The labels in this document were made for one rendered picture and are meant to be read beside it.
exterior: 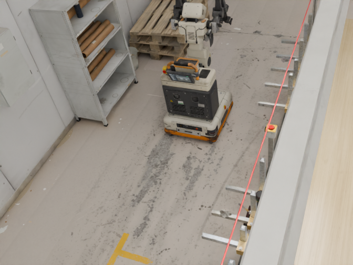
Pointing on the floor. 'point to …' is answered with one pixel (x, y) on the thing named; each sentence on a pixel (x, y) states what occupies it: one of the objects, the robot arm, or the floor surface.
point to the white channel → (292, 145)
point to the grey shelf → (43, 20)
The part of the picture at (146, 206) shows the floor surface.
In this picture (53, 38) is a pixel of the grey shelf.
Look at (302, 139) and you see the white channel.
